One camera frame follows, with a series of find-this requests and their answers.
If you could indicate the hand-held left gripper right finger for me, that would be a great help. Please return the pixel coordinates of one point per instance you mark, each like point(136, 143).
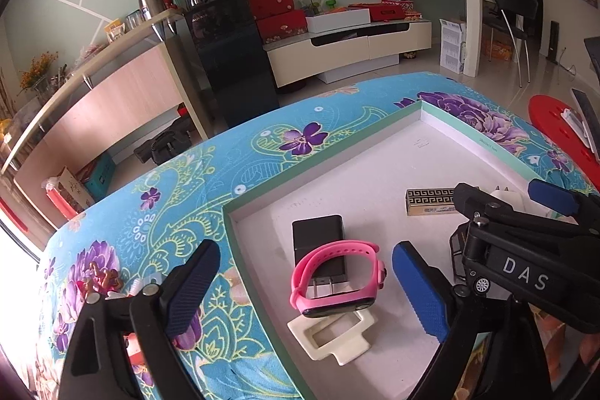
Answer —
point(422, 292)

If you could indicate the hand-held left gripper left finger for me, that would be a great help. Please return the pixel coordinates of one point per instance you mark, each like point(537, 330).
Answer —
point(187, 292)

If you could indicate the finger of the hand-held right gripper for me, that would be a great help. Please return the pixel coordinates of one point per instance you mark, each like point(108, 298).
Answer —
point(553, 196)
point(497, 219)

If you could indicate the white charger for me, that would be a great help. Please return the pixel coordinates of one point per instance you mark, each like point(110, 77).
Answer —
point(515, 199)

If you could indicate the black toy car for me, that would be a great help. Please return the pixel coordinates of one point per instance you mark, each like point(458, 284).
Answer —
point(479, 286)

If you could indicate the gold patterned lighter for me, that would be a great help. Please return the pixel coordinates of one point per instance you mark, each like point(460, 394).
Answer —
point(429, 202)

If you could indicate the magenta toy with brown knobs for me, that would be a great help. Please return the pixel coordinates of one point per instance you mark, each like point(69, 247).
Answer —
point(101, 280)

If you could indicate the pink smartwatch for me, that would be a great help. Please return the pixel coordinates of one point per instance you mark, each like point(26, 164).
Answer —
point(337, 254)

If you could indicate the black charger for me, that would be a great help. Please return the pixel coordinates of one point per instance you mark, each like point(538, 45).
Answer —
point(318, 236)

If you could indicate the cream socket adapter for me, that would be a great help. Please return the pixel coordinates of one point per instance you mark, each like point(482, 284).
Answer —
point(304, 336)

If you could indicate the teal-edged white box lid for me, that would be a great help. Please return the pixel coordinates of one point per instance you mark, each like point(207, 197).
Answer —
point(365, 175)

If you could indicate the red and white tube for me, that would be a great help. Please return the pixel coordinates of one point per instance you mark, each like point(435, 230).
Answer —
point(140, 287)

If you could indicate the white plastic holder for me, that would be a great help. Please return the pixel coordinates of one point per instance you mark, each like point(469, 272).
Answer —
point(576, 126)

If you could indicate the red stool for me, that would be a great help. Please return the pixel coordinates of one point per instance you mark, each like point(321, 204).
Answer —
point(548, 119)

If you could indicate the floral blanket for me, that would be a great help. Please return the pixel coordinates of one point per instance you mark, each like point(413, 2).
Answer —
point(154, 217)

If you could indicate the phone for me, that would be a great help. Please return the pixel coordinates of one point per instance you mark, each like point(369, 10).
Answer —
point(588, 109)

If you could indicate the blue box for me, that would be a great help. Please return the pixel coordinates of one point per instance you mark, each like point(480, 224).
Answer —
point(101, 177)

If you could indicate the black bag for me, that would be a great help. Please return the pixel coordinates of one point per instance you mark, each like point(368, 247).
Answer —
point(161, 144)

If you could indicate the black slim tower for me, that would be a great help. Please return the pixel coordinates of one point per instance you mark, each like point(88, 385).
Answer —
point(553, 44)

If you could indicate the red and white gift bag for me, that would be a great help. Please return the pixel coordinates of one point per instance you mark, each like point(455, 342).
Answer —
point(70, 194)

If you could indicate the orange box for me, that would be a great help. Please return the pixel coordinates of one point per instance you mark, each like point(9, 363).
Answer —
point(499, 49)

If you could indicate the black chair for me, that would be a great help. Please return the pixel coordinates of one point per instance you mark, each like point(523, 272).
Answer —
point(515, 6)

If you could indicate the white desk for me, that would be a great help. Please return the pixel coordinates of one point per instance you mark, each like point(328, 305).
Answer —
point(471, 20)

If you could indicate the wooden counter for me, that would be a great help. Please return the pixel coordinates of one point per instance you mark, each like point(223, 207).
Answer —
point(93, 100)

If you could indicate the cream television stand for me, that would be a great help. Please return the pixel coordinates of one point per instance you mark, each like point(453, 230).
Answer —
point(347, 53)

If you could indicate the red flat gift box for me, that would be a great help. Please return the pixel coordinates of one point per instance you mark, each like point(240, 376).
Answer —
point(391, 12)

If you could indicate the black tea dispenser cabinet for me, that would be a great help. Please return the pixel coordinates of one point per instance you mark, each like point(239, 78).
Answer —
point(234, 62)

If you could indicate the white flat box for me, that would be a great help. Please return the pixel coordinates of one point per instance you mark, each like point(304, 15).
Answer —
point(337, 23)

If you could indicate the orange flower bouquet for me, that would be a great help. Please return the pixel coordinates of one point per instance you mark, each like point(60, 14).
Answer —
point(40, 69)

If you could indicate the red floral gift box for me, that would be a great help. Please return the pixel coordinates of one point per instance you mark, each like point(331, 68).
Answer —
point(281, 30)

